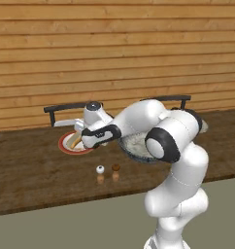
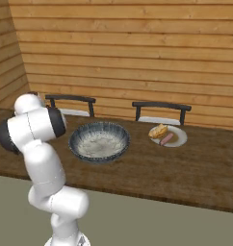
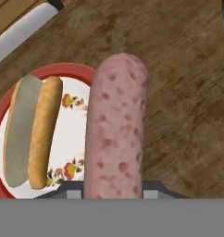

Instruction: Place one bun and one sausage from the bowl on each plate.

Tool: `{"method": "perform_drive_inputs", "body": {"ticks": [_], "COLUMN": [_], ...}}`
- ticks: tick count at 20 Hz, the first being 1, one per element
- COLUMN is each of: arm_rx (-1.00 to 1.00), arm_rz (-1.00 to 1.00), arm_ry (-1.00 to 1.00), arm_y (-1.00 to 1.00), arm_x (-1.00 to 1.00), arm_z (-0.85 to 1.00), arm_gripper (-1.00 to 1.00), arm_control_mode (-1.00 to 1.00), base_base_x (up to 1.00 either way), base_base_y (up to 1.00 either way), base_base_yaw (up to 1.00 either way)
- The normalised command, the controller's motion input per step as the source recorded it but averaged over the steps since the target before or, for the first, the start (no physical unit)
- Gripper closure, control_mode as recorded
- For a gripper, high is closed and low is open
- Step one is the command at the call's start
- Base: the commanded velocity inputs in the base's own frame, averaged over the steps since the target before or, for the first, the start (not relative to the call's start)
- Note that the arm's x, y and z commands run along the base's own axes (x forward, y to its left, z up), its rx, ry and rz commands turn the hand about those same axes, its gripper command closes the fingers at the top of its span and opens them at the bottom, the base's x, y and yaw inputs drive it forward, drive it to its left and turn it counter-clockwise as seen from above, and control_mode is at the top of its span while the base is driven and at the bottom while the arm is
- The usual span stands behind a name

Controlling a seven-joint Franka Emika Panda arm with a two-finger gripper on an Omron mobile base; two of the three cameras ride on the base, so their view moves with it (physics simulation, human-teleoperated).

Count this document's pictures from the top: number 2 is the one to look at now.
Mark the pink sausage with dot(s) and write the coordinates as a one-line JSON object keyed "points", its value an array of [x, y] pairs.
{"points": [[166, 139]]}

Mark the blue ribbed bowl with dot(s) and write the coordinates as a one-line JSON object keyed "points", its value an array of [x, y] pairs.
{"points": [[99, 142]]}

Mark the golden bun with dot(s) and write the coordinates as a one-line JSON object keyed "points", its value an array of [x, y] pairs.
{"points": [[158, 130]]}

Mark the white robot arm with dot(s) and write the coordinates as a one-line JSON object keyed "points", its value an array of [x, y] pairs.
{"points": [[44, 160]]}

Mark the dark wooden chair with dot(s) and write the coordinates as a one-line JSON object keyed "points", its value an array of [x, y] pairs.
{"points": [[161, 112], [73, 104]]}

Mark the white plate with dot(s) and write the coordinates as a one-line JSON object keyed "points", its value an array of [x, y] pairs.
{"points": [[177, 136]]}

